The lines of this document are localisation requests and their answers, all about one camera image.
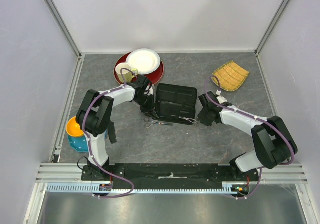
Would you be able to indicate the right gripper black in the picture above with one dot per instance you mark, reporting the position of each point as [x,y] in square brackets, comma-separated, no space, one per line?
[203,120]

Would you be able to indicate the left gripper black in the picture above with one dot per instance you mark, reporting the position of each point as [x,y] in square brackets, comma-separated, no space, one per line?
[150,110]

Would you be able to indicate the silver hair scissors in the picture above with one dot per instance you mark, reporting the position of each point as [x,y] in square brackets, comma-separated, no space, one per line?
[193,121]

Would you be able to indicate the black zip tool case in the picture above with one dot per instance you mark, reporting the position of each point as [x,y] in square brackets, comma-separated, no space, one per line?
[174,101]

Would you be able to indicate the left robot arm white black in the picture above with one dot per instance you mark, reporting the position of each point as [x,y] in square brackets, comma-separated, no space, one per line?
[94,114]

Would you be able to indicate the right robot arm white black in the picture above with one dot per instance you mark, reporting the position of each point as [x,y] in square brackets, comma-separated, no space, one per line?
[273,143]

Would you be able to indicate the red round tray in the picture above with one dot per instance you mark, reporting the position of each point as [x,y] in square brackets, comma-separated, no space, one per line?
[154,76]

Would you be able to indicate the yellow woven bamboo basket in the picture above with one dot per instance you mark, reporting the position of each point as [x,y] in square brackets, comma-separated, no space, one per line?
[231,76]

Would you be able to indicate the pale yellow mug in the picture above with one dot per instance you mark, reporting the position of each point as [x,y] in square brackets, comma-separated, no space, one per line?
[125,72]

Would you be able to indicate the white paper plate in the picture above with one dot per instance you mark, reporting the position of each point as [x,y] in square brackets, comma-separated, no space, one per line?
[144,59]

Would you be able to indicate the blue dotted plate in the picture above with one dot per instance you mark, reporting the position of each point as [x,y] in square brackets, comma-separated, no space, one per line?
[77,142]

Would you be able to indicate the orange small bowl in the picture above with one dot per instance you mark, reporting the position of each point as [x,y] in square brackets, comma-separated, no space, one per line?
[73,128]

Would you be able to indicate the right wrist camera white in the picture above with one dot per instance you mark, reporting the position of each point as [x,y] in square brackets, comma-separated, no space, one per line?
[221,99]

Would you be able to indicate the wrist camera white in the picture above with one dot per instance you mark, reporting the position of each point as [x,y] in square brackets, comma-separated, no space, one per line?
[150,90]
[221,99]

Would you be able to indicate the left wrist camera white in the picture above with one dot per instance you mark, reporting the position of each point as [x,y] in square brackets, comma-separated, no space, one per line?
[150,90]

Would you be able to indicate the black handled comb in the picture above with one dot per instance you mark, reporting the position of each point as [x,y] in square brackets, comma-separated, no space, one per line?
[112,133]

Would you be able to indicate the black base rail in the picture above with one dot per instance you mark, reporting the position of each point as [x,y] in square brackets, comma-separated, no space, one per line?
[177,175]

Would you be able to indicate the grey slotted cable duct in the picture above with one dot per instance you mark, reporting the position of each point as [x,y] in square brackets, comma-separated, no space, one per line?
[106,187]

